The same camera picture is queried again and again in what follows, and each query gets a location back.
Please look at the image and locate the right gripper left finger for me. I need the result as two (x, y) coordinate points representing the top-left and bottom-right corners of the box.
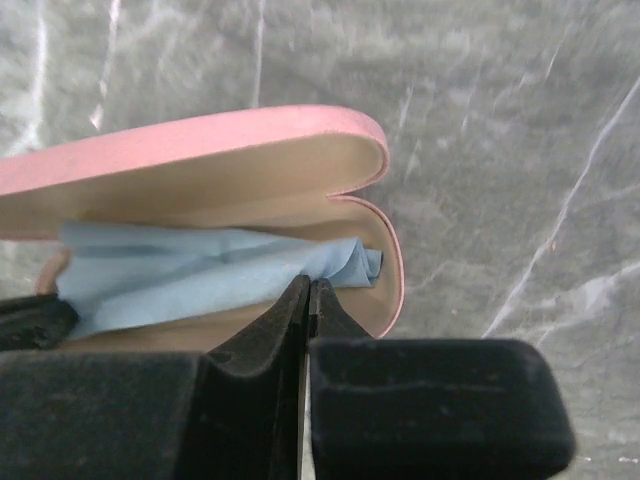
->
(1, 276), (310, 479)

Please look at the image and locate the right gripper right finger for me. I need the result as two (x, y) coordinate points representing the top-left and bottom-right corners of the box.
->
(309, 280), (575, 479)

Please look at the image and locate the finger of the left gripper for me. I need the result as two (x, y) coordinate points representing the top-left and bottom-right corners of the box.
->
(0, 294), (79, 350)

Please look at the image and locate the light blue cleaning cloth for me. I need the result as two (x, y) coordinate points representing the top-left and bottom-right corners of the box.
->
(56, 222), (384, 338)

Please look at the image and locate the pink glasses case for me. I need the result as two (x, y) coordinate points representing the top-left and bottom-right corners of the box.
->
(1, 105), (404, 337)

